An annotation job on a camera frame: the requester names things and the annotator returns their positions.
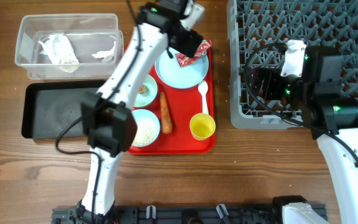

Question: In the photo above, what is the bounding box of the red snack wrapper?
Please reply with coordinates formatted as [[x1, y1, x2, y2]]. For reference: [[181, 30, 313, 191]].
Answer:
[[175, 39, 213, 68]]

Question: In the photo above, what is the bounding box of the light blue plate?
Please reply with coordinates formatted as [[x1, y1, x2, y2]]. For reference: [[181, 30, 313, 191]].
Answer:
[[155, 48, 209, 89]]

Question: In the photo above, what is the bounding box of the brown food scrap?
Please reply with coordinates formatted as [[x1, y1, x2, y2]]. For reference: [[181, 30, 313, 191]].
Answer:
[[139, 85, 147, 94]]

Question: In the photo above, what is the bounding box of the green bowl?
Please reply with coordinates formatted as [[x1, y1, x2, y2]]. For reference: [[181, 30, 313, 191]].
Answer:
[[134, 75, 158, 108]]

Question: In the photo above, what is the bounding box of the small white tissue piece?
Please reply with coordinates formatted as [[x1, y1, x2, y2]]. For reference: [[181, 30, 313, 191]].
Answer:
[[91, 42, 116, 63]]

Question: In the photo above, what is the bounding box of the yellow cup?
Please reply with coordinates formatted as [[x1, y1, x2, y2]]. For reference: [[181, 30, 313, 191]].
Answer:
[[190, 113, 216, 141]]

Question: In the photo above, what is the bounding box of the blue bowl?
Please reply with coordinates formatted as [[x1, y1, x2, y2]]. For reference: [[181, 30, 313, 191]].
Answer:
[[132, 109, 160, 147]]

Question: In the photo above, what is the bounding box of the white rice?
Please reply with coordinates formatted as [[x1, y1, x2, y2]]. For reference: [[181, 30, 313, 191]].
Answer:
[[132, 118, 157, 147]]

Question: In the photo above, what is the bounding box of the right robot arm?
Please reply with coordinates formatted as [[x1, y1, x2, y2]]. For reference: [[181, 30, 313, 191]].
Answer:
[[244, 40, 358, 223]]

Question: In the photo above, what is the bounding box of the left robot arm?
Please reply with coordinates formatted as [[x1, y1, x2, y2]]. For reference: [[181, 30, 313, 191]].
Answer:
[[76, 1, 204, 223]]

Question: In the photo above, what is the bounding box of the grey dishwasher rack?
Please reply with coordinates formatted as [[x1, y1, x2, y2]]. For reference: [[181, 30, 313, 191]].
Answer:
[[226, 0, 358, 129]]

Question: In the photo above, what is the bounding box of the black waste tray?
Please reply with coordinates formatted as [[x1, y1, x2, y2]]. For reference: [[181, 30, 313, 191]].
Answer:
[[21, 80, 104, 139]]

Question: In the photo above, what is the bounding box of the white plastic spoon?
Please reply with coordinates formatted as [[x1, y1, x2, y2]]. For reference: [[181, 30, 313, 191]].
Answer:
[[198, 80, 209, 114]]

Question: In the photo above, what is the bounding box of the red serving tray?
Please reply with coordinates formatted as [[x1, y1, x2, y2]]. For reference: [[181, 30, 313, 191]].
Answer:
[[128, 49, 216, 155]]

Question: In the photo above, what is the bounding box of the orange carrot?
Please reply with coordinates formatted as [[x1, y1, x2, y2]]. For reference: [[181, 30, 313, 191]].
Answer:
[[160, 91, 173, 134]]

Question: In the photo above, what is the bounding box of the clear plastic bin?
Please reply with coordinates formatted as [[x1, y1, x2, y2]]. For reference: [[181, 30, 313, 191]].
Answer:
[[15, 13, 124, 80]]

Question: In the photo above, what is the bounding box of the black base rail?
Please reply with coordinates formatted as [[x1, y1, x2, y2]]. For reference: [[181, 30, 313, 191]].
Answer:
[[51, 204, 328, 224]]

